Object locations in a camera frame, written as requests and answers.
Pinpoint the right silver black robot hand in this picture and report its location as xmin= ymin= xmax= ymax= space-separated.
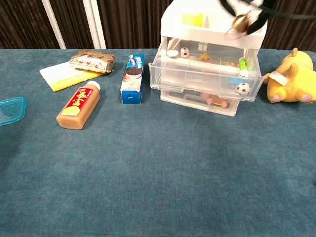
xmin=218 ymin=0 xmax=276 ymax=35

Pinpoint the small gold ball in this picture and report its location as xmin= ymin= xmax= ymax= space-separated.
xmin=223 ymin=13 xmax=250 ymax=40

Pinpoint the clear plastic drawer with toys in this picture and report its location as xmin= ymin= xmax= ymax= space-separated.
xmin=148 ymin=37 xmax=265 ymax=102

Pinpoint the white plastic drawer unit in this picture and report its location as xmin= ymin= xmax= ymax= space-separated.
xmin=159 ymin=0 xmax=269 ymax=117

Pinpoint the clear drawer with pink toy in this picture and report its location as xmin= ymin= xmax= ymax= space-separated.
xmin=161 ymin=90 xmax=239 ymax=117

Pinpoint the small green white toy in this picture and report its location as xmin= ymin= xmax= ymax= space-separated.
xmin=238 ymin=57 xmax=249 ymax=77

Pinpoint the small blue toy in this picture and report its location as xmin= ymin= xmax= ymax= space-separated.
xmin=229 ymin=76 xmax=247 ymax=86

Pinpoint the yellow sticky note pad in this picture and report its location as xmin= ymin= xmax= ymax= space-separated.
xmin=182 ymin=12 xmax=204 ymax=27

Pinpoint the yellow plush toy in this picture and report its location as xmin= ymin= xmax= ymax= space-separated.
xmin=262 ymin=48 xmax=316 ymax=104

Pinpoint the small soccer ball toy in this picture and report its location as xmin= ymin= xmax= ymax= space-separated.
xmin=237 ymin=82 xmax=252 ymax=96

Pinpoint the pink toy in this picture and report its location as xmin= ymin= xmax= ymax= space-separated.
xmin=199 ymin=92 xmax=229 ymax=108

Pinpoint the small white spoon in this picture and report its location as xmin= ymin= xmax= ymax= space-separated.
xmin=166 ymin=38 xmax=180 ymax=58

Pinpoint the dark brown pleated curtain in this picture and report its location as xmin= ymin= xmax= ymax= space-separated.
xmin=0 ymin=0 xmax=316 ymax=50

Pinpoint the blue cookie box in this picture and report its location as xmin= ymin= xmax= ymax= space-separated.
xmin=120 ymin=54 xmax=146 ymax=104

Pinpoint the gold foil snack package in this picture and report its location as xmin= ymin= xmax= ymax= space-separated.
xmin=69 ymin=49 xmax=116 ymax=75

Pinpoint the teal table cloth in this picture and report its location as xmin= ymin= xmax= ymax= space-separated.
xmin=0 ymin=48 xmax=316 ymax=237

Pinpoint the brown milk tea bottle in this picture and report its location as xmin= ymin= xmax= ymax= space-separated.
xmin=56 ymin=80 xmax=101 ymax=130

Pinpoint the white yellow booklet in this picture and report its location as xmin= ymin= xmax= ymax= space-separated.
xmin=39 ymin=61 xmax=104 ymax=92

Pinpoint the blue clear plastic lid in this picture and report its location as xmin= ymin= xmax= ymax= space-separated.
xmin=0 ymin=96 xmax=27 ymax=127

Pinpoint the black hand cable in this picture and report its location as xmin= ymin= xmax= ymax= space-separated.
xmin=261 ymin=7 xmax=316 ymax=21

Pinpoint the wide white post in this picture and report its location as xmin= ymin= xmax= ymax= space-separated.
xmin=82 ymin=0 xmax=107 ymax=49

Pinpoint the thin white post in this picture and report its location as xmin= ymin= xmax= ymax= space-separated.
xmin=41 ymin=0 xmax=67 ymax=49

